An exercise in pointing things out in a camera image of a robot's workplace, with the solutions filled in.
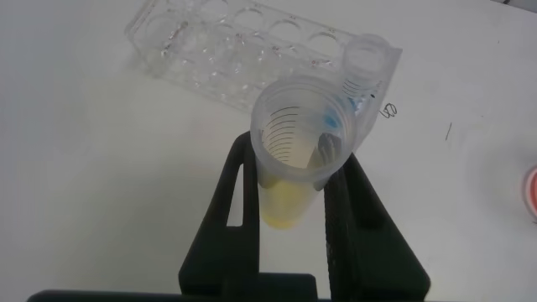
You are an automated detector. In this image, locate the clear acrylic test tube rack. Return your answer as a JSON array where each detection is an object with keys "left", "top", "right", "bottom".
[{"left": 124, "top": 0, "right": 404, "bottom": 152}]

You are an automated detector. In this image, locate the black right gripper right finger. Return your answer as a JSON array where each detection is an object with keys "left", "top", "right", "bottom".
[{"left": 322, "top": 153, "right": 432, "bottom": 302}]

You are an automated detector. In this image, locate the clear glass beaker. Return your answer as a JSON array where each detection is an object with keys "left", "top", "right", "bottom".
[{"left": 522, "top": 165, "right": 537, "bottom": 221}]

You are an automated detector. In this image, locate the test tube with blue pigment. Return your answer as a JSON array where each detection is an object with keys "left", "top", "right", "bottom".
[{"left": 322, "top": 33, "right": 394, "bottom": 129}]

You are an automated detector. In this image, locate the test tube with yellow pigment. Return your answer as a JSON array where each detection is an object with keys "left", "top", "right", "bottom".
[{"left": 249, "top": 74, "right": 357, "bottom": 231}]

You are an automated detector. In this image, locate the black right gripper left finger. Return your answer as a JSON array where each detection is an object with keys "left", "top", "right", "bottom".
[{"left": 178, "top": 130, "right": 262, "bottom": 297}]

